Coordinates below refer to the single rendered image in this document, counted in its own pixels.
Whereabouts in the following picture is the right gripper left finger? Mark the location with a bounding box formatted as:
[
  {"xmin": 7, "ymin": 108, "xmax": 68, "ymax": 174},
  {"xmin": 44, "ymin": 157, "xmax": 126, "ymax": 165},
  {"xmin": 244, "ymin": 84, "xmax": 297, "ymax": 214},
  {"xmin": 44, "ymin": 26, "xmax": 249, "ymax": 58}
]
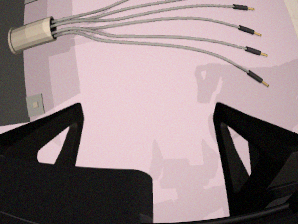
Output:
[{"xmin": 0, "ymin": 103, "xmax": 84, "ymax": 166}]

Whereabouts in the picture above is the black jack plug with brass tip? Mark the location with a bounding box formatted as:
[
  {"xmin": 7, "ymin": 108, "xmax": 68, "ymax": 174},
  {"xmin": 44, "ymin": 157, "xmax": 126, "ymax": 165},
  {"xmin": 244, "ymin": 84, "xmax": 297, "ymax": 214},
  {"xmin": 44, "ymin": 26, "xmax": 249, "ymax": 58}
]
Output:
[{"xmin": 233, "ymin": 4, "xmax": 255, "ymax": 10}]

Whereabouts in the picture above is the black and gold jack plug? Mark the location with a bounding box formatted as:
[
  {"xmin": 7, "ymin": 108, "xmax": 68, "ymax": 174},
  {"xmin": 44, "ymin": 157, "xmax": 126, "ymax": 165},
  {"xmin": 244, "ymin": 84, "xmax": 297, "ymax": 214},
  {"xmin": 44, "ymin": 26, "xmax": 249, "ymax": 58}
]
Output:
[
  {"xmin": 245, "ymin": 46, "xmax": 268, "ymax": 57},
  {"xmin": 247, "ymin": 70, "xmax": 269, "ymax": 87},
  {"xmin": 238, "ymin": 25, "xmax": 262, "ymax": 36}
]

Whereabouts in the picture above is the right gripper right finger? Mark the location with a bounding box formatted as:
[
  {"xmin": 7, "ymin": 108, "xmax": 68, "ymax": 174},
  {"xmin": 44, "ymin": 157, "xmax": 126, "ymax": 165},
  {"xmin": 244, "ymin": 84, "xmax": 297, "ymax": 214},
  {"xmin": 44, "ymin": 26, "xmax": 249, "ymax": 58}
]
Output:
[{"xmin": 213, "ymin": 102, "xmax": 298, "ymax": 216}]

